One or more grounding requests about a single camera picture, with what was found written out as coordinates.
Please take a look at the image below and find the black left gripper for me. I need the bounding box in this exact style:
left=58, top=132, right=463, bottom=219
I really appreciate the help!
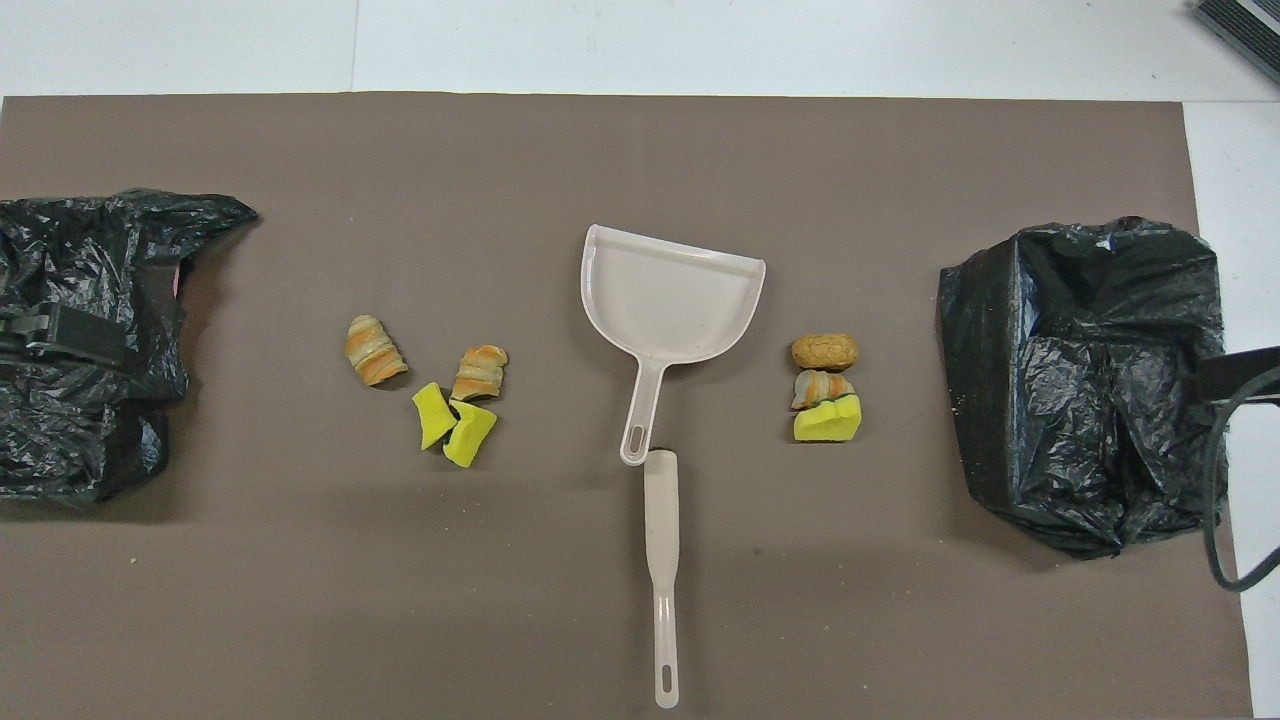
left=0, top=303, right=131, bottom=366

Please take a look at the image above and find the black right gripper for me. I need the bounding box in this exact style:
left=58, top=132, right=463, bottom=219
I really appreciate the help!
left=1195, top=345, right=1280, bottom=403

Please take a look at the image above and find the striped croissant toy piece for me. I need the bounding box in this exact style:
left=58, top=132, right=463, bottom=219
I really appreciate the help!
left=451, top=345, right=509, bottom=403
left=344, top=314, right=409, bottom=387
left=791, top=370, right=856, bottom=411

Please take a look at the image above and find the yellow green sponge piece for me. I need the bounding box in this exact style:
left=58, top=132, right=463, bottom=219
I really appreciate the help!
left=793, top=394, right=863, bottom=444
left=412, top=382, right=459, bottom=451
left=443, top=400, right=498, bottom=469

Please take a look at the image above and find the brown round bread toy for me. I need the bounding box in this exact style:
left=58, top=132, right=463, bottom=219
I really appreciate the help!
left=791, top=333, right=859, bottom=372

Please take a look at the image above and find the beige plastic dustpan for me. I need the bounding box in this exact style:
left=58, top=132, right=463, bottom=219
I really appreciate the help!
left=580, top=224, right=767, bottom=467

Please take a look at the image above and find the beige hand brush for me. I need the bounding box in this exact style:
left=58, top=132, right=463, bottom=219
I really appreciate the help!
left=643, top=449, right=681, bottom=709

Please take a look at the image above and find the black bag lined bin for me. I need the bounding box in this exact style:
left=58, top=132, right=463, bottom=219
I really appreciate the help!
left=937, top=216, right=1229, bottom=559
left=0, top=188, right=259, bottom=504

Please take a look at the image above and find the grey ribbed object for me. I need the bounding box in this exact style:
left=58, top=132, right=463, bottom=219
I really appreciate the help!
left=1193, top=0, right=1280, bottom=86

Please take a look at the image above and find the brown table mat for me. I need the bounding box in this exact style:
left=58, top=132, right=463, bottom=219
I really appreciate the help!
left=0, top=92, right=1253, bottom=720

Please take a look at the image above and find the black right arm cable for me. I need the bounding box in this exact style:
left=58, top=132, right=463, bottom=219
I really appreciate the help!
left=1205, top=366, right=1280, bottom=593

